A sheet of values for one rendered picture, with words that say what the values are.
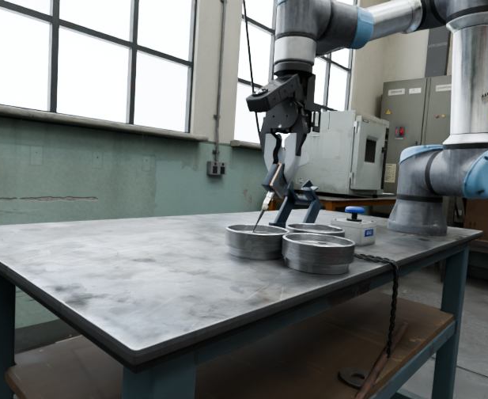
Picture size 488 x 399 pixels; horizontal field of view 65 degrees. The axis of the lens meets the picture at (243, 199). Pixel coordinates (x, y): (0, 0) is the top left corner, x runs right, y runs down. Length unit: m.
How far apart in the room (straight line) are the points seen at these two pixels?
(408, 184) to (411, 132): 3.50
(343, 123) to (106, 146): 1.69
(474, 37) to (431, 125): 3.51
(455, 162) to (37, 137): 1.76
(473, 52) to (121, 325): 0.92
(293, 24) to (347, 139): 2.25
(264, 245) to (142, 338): 0.30
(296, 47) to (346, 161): 2.25
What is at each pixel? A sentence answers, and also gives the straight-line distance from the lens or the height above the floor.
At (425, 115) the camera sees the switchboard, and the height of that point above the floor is 1.64.
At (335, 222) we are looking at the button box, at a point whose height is 0.84.
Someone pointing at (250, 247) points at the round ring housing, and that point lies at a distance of 0.58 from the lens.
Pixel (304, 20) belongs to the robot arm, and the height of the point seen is 1.20.
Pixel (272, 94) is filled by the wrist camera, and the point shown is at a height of 1.06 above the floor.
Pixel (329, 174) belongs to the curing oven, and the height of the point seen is 0.95.
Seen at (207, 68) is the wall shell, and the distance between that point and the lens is 2.72.
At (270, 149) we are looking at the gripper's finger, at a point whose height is 0.98.
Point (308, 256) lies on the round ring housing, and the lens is 0.53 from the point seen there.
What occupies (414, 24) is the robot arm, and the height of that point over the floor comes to 1.32.
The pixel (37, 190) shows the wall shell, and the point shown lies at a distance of 2.09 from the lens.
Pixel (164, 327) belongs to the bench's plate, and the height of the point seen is 0.80.
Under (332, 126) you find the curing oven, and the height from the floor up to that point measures 1.32.
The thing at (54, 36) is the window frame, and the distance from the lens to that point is 2.24.
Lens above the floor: 0.93
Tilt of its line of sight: 4 degrees down
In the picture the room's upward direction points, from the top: 4 degrees clockwise
